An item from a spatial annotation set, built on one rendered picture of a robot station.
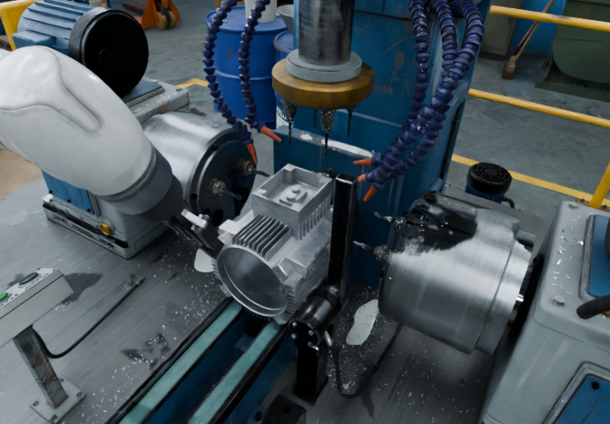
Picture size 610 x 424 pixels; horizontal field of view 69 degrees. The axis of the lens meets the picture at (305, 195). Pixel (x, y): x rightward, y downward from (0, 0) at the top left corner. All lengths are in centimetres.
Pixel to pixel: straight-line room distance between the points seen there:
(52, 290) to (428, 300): 60
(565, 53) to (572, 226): 399
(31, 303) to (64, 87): 45
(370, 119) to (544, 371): 58
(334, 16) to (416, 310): 48
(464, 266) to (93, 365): 74
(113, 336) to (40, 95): 71
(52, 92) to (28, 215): 106
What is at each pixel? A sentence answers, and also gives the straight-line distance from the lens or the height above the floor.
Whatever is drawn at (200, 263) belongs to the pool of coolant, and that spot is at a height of 80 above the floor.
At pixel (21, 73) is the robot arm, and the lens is 47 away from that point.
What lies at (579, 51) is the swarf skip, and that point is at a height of 41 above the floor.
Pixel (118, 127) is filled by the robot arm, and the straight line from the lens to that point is 49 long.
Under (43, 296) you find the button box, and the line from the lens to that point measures 83.
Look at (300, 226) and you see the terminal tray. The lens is 79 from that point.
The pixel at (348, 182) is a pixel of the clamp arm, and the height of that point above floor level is 125.
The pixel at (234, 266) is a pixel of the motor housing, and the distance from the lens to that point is 89.
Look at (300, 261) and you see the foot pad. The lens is 77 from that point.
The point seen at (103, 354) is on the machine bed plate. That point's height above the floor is 80.
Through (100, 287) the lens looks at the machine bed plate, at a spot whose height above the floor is 80.
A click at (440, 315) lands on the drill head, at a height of 105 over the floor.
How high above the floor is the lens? 161
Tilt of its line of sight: 36 degrees down
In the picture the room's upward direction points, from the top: 2 degrees clockwise
